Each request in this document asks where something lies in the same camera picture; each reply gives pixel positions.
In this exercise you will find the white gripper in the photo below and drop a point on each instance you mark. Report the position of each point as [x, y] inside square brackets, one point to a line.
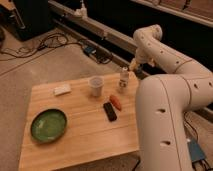
[136, 65]

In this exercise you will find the long metal rail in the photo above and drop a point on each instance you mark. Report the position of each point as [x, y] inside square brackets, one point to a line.
[106, 33]

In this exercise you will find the white spray bottle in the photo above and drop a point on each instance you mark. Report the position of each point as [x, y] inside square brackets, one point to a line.
[82, 12]

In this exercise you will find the translucent plastic cup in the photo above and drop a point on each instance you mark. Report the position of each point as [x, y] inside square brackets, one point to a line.
[96, 84]

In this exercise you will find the small blue device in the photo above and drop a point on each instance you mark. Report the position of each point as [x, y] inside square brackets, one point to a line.
[88, 50]

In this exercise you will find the orange carrot toy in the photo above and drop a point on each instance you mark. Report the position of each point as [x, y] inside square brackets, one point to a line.
[115, 101]

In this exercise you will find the wooden board table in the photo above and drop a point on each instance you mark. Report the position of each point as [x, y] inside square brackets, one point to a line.
[89, 135]

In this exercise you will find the black rectangular remote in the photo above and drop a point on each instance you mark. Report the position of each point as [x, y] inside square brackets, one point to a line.
[110, 111]

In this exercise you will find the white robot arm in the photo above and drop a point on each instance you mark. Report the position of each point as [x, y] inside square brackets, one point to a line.
[163, 99]

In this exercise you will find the black cabinet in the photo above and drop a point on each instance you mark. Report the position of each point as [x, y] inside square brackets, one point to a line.
[25, 19]

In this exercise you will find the white rectangular block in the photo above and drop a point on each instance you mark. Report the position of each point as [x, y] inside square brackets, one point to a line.
[62, 89]

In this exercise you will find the blue power supply box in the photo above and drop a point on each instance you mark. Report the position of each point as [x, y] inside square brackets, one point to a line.
[196, 153]

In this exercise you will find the green round plate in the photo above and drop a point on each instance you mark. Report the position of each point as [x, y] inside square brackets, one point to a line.
[48, 126]

